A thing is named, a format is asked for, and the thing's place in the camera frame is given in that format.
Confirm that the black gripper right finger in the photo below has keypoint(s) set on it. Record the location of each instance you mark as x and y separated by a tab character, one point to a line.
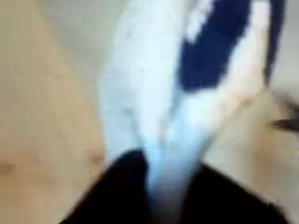
224	205

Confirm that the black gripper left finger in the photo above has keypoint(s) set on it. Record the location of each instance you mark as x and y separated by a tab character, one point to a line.
121	193

